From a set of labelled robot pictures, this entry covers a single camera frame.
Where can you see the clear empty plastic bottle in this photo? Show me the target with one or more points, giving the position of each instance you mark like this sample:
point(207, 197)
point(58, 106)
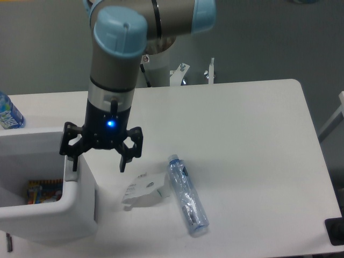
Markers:
point(188, 199)

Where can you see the colourful snack wrapper in bin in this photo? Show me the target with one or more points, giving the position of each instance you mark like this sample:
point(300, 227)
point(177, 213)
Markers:
point(44, 191)

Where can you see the white push-lid trash can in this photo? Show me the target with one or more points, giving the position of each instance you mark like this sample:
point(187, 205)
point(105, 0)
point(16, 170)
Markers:
point(32, 154)

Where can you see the black clamp at table edge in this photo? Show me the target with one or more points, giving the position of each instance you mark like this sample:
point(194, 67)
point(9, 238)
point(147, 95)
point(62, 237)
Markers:
point(334, 227)

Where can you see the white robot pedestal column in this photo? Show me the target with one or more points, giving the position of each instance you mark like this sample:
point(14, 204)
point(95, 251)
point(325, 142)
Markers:
point(154, 70)

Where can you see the white stand leg right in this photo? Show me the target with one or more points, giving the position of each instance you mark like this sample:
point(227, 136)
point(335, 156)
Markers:
point(333, 121)

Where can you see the crumpled white paper carton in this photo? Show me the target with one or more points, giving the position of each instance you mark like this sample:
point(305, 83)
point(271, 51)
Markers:
point(146, 190)

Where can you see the white metal frame bracket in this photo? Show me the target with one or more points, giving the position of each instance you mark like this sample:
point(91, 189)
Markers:
point(183, 75)

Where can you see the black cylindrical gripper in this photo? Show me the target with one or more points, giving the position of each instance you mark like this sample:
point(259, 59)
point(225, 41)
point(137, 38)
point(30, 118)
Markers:
point(101, 130)

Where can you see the blue labelled water bottle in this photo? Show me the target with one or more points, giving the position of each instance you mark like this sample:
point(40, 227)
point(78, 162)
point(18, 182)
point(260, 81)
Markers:
point(11, 117)

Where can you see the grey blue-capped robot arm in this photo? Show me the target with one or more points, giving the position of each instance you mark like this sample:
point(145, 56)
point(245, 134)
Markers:
point(120, 31)

